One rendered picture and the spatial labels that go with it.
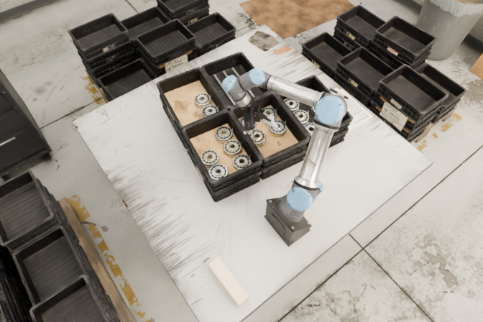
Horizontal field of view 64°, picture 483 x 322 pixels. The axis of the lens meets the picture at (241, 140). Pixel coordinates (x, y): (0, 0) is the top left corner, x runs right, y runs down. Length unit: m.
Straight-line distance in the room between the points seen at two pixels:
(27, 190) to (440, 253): 2.79
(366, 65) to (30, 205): 2.69
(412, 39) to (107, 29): 2.59
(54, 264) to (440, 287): 2.46
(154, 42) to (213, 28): 0.59
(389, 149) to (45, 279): 2.17
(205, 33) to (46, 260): 2.20
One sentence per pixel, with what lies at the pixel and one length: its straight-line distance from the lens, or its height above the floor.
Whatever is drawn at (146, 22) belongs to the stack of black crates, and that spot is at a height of 0.38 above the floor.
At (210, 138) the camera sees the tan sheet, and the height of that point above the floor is 0.83.
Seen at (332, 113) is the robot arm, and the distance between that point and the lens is 1.65.
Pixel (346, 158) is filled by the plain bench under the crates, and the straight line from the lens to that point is 2.39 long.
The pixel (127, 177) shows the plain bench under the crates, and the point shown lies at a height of 0.70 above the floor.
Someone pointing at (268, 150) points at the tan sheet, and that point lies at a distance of 2.18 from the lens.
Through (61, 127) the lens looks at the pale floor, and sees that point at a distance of 3.65.
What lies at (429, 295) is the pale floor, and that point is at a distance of 2.98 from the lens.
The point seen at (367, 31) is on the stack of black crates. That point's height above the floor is 0.38.
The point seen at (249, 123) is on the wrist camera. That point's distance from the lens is 1.85.
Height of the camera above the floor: 2.65
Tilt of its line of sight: 55 degrees down
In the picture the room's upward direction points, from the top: straight up
